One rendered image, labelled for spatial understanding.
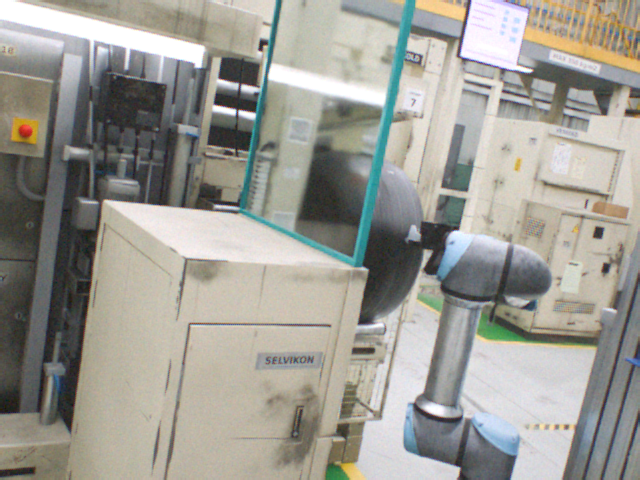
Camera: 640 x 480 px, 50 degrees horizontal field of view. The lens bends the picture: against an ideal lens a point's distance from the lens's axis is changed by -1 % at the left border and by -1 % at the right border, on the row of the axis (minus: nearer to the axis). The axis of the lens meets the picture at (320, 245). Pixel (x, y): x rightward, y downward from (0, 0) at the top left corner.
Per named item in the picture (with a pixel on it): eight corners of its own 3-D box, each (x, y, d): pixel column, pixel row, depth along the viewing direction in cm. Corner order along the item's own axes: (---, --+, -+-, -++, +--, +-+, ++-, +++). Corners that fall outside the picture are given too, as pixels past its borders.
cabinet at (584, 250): (528, 341, 637) (561, 208, 617) (491, 321, 690) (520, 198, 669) (602, 346, 674) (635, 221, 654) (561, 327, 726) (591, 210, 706)
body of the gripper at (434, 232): (437, 222, 212) (465, 227, 202) (434, 250, 213) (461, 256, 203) (418, 220, 208) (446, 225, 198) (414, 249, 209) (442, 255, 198)
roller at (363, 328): (297, 338, 221) (302, 327, 219) (291, 328, 224) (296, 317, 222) (383, 337, 240) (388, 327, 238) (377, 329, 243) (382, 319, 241)
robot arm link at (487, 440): (511, 493, 155) (526, 438, 153) (451, 476, 158) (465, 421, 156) (510, 471, 167) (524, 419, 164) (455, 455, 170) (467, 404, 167)
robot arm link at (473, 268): (458, 478, 158) (514, 248, 146) (394, 459, 161) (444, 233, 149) (461, 453, 170) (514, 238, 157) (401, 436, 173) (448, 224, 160)
